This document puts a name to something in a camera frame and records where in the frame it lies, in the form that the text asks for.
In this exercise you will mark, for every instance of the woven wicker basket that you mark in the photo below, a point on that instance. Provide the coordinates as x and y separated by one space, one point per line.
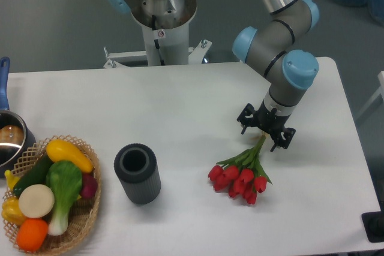
82 215

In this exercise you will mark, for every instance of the red tulip bouquet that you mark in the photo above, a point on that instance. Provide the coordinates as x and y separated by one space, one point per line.
242 175

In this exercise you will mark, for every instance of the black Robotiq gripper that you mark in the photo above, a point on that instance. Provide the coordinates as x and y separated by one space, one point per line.
271 117

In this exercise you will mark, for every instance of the dark grey ribbed vase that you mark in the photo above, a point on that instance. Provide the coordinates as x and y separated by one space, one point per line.
137 170

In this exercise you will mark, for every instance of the dark red radish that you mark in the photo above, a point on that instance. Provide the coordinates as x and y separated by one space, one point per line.
89 186

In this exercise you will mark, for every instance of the blue handled saucepan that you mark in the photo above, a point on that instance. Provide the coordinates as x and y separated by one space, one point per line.
15 135

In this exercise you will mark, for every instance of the white furniture frame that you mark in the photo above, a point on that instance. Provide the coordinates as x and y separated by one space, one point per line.
373 103

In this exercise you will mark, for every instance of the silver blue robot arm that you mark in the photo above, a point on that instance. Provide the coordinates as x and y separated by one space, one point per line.
165 27

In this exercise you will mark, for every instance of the yellow bell pepper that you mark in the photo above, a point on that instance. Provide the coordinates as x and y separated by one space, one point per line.
11 211

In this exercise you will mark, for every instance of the orange fruit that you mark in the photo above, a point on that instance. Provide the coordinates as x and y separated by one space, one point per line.
32 234

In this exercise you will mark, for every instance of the green bok choy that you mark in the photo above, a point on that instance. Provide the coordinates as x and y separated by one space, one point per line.
65 181

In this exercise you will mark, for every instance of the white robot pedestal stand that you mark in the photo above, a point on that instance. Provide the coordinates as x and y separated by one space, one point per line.
162 47

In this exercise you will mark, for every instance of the black device at table edge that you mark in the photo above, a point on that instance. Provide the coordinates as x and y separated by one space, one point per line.
373 225

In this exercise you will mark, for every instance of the dark green cucumber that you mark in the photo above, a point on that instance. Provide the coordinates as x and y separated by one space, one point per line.
36 175

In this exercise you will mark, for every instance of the cream round bun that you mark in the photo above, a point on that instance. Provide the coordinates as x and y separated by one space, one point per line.
36 201

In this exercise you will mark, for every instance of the yellow squash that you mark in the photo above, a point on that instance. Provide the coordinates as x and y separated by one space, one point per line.
61 150

